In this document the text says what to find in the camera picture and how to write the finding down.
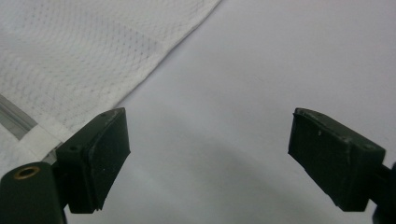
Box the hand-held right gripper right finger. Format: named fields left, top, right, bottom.
left=288, top=107, right=387, bottom=213

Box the white mesh garment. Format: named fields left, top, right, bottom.
left=0, top=0, right=222, bottom=179

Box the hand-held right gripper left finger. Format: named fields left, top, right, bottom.
left=55, top=106, right=132, bottom=215

